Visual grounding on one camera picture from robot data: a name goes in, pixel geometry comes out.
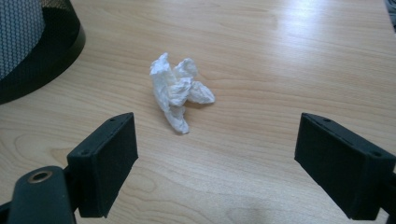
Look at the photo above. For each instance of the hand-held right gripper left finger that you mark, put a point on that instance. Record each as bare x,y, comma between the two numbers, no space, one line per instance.
102,168

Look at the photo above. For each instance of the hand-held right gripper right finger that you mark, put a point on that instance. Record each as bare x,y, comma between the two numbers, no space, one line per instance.
342,168

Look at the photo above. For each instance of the white tissue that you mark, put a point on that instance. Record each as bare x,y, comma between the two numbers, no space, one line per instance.
176,90

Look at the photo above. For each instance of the black mesh waste bin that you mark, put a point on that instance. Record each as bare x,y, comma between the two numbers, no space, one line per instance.
34,46

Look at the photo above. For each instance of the grey object at table edge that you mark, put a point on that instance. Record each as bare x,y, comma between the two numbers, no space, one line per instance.
391,9

